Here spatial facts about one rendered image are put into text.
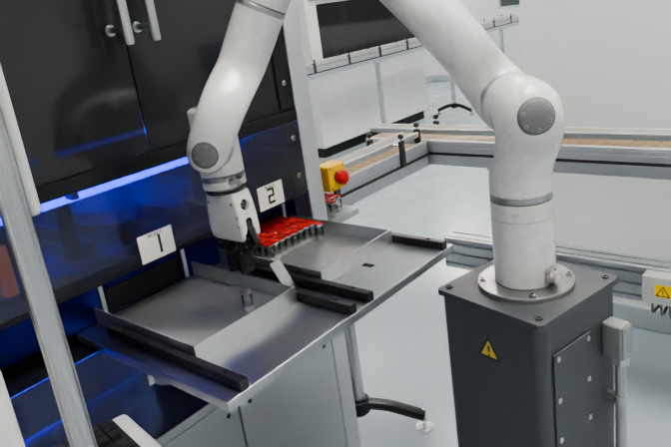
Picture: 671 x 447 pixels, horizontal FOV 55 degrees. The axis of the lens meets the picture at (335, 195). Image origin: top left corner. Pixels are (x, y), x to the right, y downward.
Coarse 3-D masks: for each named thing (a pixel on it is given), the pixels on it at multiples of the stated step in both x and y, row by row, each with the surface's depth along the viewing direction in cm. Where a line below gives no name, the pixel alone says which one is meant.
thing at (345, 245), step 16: (336, 224) 166; (352, 224) 162; (320, 240) 164; (336, 240) 162; (352, 240) 161; (368, 240) 159; (384, 240) 154; (224, 256) 158; (256, 256) 150; (288, 256) 156; (304, 256) 155; (320, 256) 154; (336, 256) 152; (352, 256) 145; (368, 256) 149; (304, 272) 140; (320, 272) 137; (336, 272) 141
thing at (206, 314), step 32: (192, 288) 146; (224, 288) 143; (256, 288) 139; (288, 288) 132; (128, 320) 126; (160, 320) 132; (192, 320) 130; (224, 320) 128; (256, 320) 124; (192, 352) 114
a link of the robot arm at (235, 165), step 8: (192, 112) 117; (192, 120) 117; (232, 152) 117; (240, 152) 122; (232, 160) 119; (240, 160) 122; (224, 168) 119; (232, 168) 120; (240, 168) 121; (208, 176) 120; (216, 176) 119; (224, 176) 119
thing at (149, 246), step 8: (152, 232) 134; (160, 232) 136; (168, 232) 138; (144, 240) 133; (152, 240) 135; (168, 240) 138; (144, 248) 133; (152, 248) 135; (160, 248) 136; (168, 248) 138; (144, 256) 134; (152, 256) 135; (160, 256) 137
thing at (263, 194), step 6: (264, 186) 158; (270, 186) 159; (276, 186) 161; (282, 186) 162; (258, 192) 156; (264, 192) 158; (270, 192) 159; (276, 192) 161; (282, 192) 162; (264, 198) 158; (276, 198) 161; (282, 198) 163; (264, 204) 158; (276, 204) 161; (264, 210) 158
